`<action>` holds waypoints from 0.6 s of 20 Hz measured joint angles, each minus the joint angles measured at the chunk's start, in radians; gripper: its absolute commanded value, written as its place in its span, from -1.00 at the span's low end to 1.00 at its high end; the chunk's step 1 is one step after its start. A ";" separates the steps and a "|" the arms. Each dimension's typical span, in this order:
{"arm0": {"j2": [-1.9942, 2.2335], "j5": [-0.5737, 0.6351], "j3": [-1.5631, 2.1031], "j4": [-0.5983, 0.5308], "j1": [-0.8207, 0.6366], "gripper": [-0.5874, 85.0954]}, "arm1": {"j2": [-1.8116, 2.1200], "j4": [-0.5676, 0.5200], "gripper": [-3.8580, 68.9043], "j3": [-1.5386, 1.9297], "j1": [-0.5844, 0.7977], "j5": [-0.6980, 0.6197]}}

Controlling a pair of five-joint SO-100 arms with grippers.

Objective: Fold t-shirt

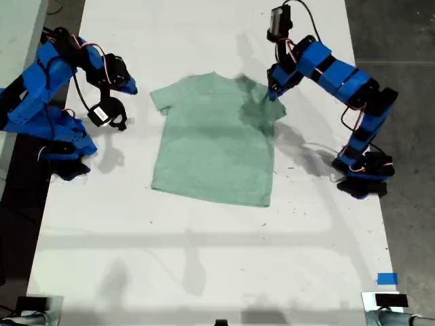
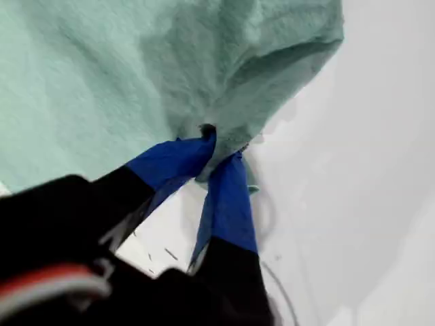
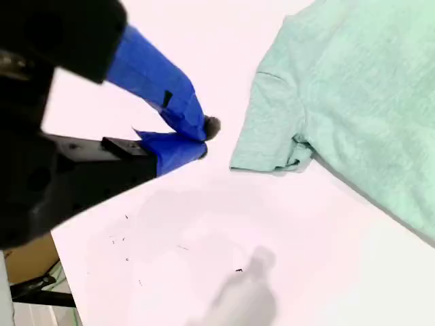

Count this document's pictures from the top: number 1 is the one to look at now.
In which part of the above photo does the pale side table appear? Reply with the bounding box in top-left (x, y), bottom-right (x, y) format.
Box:
top-left (0, 0), bottom-right (49, 200)

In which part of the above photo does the blue tape strip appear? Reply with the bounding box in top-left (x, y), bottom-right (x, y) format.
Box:
top-left (377, 272), bottom-right (398, 286)

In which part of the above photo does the short black camera stalk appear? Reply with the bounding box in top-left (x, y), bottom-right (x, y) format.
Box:
top-left (100, 83), bottom-right (115, 103)
top-left (273, 35), bottom-right (293, 65)

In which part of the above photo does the black camera box grey face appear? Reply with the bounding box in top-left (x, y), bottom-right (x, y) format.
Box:
top-left (266, 3), bottom-right (294, 41)

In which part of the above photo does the black camera cable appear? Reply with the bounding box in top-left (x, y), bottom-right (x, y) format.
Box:
top-left (47, 56), bottom-right (94, 115)
top-left (283, 0), bottom-right (324, 45)

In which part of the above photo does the black camera box white label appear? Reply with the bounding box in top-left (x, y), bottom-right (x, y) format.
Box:
top-left (87, 96), bottom-right (129, 132)

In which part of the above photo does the small black box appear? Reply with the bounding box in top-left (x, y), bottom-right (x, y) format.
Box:
top-left (375, 293), bottom-right (408, 308)
top-left (16, 295), bottom-right (50, 310)

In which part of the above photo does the pale green T-shirt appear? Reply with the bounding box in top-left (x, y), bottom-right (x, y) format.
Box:
top-left (150, 71), bottom-right (288, 208)

